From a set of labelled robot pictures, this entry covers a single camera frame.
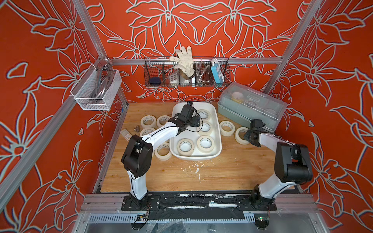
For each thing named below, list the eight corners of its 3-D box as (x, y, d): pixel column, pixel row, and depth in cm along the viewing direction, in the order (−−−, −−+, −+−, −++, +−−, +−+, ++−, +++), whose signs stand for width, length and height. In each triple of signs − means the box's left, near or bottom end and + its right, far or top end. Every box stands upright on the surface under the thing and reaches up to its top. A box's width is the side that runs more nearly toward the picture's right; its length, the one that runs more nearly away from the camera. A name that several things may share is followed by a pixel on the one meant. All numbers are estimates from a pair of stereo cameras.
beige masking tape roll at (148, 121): (139, 128, 105) (138, 126, 103) (142, 117, 112) (141, 115, 110) (155, 128, 105) (155, 126, 103) (157, 117, 112) (156, 115, 110)
